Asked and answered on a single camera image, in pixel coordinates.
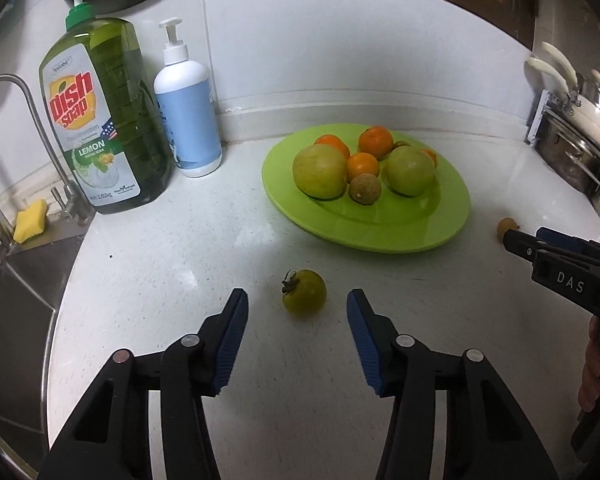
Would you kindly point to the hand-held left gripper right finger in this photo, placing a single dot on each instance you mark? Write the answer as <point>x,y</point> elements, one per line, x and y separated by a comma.
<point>362,340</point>

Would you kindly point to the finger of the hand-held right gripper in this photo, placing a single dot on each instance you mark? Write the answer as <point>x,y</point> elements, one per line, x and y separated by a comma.
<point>522,244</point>
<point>555,236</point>

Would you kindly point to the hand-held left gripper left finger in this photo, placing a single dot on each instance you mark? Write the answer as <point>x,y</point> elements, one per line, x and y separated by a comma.
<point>230,340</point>

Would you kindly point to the brown longan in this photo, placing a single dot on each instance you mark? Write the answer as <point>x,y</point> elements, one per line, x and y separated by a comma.
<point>506,225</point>
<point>365,189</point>

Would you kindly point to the green tomato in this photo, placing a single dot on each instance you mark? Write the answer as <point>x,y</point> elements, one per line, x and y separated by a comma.
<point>305,294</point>

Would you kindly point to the green plate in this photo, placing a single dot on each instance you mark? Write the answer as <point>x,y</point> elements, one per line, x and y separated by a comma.
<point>380,225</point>

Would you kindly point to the orange tangerine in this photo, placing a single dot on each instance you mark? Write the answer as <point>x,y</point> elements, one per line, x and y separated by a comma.
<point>362,165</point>
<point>334,143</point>
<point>375,141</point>
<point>431,156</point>

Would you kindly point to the yellowish green apple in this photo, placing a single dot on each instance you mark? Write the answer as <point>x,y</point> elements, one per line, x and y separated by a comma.
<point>320,170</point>

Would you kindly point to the person's right hand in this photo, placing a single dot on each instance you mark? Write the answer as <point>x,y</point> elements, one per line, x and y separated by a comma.
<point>591,370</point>

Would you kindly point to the thin gooseneck faucet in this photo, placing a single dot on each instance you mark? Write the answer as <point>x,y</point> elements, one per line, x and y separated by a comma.
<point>75,205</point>

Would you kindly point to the steel sink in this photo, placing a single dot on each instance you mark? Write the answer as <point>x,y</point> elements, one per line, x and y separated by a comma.
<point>25,310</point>

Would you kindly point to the yellow sponge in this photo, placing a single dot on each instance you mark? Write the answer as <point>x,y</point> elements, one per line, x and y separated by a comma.
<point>30,220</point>

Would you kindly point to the white blue pump bottle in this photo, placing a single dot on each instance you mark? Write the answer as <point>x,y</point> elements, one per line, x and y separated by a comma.
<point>187,110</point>

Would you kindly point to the dark wooden cabinet door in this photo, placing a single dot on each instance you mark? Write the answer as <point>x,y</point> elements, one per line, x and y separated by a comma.
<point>510,5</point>

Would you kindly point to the green dish soap bottle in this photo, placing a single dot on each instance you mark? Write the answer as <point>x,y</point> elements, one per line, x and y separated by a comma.
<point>105,110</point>

